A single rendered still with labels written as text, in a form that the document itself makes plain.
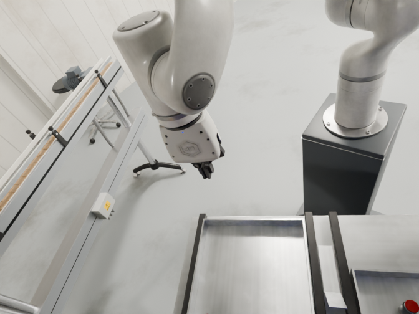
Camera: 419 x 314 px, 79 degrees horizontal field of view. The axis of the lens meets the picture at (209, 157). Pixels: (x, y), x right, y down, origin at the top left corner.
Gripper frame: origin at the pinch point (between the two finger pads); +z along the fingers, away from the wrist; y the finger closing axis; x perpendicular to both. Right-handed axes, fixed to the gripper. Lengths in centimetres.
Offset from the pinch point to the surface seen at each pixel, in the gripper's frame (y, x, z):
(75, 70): -109, 102, 14
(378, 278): 33.3, -14.2, 22.1
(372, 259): 33.2, -10.3, 22.3
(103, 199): -80, 30, 56
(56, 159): -82, 30, 22
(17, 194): -82, 8, 17
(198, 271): -5.7, -15.3, 20.7
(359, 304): 28.0, -20.3, 18.8
